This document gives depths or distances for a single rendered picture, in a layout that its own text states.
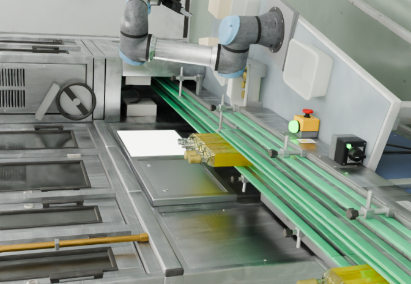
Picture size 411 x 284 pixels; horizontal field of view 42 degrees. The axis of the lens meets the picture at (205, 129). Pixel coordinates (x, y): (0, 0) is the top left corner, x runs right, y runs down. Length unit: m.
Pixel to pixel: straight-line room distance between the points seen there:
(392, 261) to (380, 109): 0.50
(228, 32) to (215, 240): 0.83
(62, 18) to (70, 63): 2.74
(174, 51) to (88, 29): 3.56
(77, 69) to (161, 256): 1.59
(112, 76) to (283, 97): 1.14
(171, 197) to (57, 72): 1.23
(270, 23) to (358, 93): 0.59
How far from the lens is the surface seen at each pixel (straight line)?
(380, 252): 1.45
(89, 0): 5.74
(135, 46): 2.25
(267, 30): 2.22
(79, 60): 2.99
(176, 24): 5.94
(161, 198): 2.03
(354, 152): 1.71
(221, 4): 2.77
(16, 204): 2.10
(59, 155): 2.58
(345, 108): 1.86
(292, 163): 1.75
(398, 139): 2.24
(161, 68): 3.08
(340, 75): 1.89
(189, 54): 2.25
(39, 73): 3.01
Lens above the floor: 1.78
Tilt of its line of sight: 19 degrees down
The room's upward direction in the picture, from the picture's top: 91 degrees counter-clockwise
